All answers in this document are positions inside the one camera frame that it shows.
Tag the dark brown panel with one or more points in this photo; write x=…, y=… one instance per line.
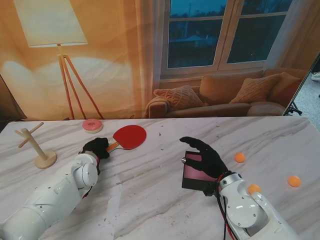
x=10, y=105

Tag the black box with pink inside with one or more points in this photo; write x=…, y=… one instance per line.
x=192, y=173

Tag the black tripod stand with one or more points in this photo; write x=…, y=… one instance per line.
x=293, y=108

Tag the wooden peg stand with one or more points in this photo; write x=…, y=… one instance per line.
x=45, y=160

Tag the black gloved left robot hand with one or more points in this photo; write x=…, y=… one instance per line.
x=96, y=147

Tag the printed living room backdrop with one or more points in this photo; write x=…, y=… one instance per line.
x=112, y=62

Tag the orange ping pong ball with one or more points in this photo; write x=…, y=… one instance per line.
x=239, y=157
x=294, y=181
x=254, y=189

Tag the pink frosted toy donut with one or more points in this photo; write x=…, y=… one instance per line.
x=93, y=126

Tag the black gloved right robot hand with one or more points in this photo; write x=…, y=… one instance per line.
x=210, y=160

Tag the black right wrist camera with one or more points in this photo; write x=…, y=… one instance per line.
x=211, y=190

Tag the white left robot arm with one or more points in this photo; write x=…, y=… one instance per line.
x=50, y=197

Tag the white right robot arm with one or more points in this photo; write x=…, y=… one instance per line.
x=247, y=212

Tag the red ping pong bat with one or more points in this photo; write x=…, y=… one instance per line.
x=130, y=137

